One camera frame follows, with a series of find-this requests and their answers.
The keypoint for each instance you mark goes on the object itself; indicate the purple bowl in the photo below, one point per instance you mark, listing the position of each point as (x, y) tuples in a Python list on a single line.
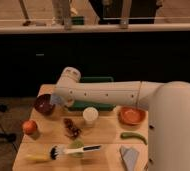
[(42, 104)]

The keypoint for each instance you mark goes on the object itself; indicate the green plastic tray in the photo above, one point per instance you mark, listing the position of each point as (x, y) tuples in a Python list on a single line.
[(81, 105)]

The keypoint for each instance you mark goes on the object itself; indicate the dark red dried flower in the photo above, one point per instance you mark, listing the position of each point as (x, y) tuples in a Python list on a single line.
[(72, 130)]

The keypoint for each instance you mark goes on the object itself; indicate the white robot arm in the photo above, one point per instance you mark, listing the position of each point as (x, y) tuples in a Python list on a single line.
[(168, 106)]

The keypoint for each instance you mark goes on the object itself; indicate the green round lid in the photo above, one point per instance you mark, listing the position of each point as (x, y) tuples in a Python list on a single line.
[(77, 143)]

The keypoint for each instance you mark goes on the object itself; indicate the black tripod stand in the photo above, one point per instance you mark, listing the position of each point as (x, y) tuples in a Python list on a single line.
[(9, 137)]

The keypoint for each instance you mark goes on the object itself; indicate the grey folded cloth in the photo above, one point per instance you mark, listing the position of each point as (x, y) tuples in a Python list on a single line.
[(129, 157)]

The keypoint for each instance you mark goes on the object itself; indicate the orange ball on cup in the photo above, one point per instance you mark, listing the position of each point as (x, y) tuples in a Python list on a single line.
[(30, 128)]

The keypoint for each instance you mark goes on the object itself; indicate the yellow banana toy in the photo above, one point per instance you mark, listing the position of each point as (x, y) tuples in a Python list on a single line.
[(37, 158)]

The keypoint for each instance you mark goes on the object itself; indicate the orange bowl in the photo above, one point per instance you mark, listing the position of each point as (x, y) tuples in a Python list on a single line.
[(131, 116)]

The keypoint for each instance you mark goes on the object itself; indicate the blue sponge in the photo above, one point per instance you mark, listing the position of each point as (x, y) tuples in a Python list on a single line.
[(56, 100)]

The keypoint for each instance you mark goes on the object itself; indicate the white cup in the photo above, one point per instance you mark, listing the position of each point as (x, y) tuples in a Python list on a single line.
[(90, 115)]

